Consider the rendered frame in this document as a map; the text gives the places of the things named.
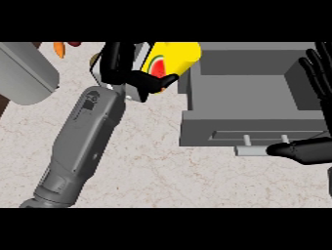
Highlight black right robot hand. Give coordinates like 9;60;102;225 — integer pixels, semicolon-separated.
266;41;332;166

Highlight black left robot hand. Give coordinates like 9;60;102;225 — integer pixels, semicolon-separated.
99;41;180;104

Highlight yellow cup with watermelon print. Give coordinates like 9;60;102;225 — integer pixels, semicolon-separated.
133;41;204;95

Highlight grey open drawer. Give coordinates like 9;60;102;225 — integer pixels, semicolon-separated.
176;41;332;113

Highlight orange carrot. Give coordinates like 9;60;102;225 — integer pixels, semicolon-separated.
52;41;68;60

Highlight pale grey rounded appliance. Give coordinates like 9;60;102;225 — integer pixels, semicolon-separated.
0;41;61;106

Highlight grey drawer front with handle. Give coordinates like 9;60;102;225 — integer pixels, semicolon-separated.
179;108;332;156

